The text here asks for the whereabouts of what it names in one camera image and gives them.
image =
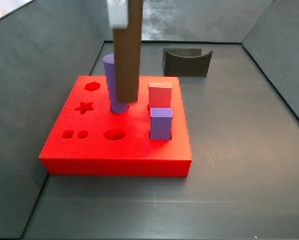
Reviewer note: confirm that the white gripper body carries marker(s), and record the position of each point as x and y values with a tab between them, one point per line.
120	14

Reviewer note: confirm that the brown oval peg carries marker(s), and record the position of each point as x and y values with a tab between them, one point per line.
128	42

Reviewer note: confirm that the black curved fixture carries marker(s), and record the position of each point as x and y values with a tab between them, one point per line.
185	62

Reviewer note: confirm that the red rectangular peg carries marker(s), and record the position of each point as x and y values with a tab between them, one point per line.
161	94

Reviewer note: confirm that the purple cylinder peg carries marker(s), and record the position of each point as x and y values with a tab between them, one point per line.
117	106

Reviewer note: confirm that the purple square peg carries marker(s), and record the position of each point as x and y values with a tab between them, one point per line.
161	118

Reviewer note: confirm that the red shape sorter block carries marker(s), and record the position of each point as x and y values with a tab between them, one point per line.
97	142

